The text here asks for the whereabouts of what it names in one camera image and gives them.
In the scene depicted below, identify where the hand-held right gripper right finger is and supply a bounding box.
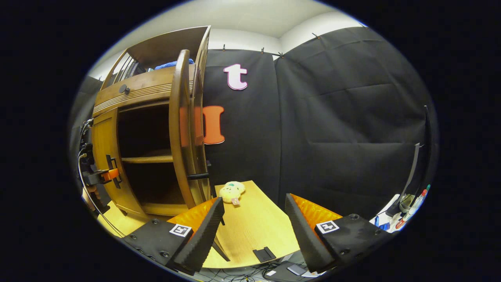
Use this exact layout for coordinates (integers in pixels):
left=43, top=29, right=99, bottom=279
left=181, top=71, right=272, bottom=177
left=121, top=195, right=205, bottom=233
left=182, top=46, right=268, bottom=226
left=285, top=193, right=392, bottom=273

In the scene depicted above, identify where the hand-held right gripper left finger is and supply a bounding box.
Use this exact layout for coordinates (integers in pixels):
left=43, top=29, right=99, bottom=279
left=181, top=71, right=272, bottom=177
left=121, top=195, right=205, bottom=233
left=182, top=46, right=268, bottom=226
left=123, top=197, right=225, bottom=275

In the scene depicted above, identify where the wooden cabinet door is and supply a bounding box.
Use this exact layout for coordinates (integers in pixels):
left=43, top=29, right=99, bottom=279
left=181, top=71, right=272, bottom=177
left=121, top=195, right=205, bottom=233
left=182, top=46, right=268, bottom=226
left=92, top=108, right=149, bottom=220
left=169, top=49, right=212, bottom=210

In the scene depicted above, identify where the wooden double-door shoe cabinet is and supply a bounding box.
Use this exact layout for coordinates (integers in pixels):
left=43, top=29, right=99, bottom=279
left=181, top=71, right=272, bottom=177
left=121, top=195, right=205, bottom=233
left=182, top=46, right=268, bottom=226
left=91, top=26, right=212, bottom=220

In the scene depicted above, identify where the wooden cabinet drawer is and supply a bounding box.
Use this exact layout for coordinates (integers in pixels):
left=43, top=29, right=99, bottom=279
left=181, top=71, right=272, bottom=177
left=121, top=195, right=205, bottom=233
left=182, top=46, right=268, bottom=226
left=93, top=65, right=195, bottom=117

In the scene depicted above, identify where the black table clamp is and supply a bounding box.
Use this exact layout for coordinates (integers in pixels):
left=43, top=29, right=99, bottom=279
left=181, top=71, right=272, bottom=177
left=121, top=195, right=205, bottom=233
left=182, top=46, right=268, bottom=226
left=252, top=247, right=277, bottom=263

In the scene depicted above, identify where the cream plush toy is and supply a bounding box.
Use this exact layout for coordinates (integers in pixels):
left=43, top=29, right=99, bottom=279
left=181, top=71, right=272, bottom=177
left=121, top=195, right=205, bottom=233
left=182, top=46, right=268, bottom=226
left=219, top=181, right=246, bottom=206

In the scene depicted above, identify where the blue towel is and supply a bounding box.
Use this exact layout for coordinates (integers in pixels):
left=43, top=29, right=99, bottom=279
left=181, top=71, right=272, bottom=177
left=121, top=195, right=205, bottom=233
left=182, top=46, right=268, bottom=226
left=154, top=59, right=195, bottom=71

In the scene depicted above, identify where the black backdrop cloth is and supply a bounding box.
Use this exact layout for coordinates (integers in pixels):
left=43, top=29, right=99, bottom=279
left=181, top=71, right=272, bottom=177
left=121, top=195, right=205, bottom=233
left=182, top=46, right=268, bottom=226
left=70, top=25, right=439, bottom=220

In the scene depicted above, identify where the grey cable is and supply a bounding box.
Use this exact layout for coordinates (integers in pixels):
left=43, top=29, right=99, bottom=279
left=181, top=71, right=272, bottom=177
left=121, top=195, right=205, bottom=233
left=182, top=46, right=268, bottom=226
left=77, top=151, right=126, bottom=238

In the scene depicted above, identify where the tangle of black cables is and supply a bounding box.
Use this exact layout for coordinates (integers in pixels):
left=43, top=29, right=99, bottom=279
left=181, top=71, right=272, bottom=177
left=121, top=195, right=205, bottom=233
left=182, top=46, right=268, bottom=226
left=204, top=264, right=274, bottom=282

